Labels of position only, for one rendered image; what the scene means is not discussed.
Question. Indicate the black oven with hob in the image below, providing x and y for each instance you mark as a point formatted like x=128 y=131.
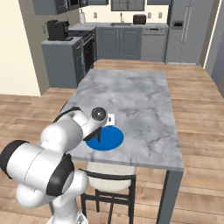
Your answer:
x=88 y=49

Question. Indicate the black stool with cream seat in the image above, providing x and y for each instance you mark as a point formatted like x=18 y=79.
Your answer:
x=112 y=180

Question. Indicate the grey dishwasher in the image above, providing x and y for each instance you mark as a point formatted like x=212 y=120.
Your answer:
x=153 y=43

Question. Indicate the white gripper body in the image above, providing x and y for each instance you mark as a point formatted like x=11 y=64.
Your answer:
x=106 y=125

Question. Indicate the grey sink cupboard run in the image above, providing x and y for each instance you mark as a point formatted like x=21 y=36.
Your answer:
x=119 y=43

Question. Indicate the small grey wall cupboard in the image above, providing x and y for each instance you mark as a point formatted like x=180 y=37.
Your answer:
x=158 y=2

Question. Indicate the grey marble dining counter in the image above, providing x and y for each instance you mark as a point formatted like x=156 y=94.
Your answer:
x=134 y=99

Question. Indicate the white paper towel roll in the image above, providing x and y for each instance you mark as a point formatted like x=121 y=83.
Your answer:
x=82 y=17

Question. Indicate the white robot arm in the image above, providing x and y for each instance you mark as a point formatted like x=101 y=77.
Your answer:
x=38 y=163

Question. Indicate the grey cupboard with drawer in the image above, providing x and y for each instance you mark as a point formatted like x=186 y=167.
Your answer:
x=62 y=62

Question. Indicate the blue round plate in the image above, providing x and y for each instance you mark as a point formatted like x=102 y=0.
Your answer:
x=110 y=140

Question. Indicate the grey wall cupboard run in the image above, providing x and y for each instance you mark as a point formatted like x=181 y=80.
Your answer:
x=48 y=6

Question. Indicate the sink with tap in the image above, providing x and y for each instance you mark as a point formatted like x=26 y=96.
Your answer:
x=120 y=23

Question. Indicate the white wall socket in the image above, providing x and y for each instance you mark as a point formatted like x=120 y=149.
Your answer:
x=160 y=15
x=149 y=15
x=95 y=15

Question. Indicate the black toaster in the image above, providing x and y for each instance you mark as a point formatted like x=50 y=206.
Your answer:
x=139 y=19

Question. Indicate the grey fridge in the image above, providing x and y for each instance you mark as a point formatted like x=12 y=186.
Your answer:
x=189 y=32

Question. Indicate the black coffee machine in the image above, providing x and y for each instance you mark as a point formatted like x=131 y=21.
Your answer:
x=57 y=29

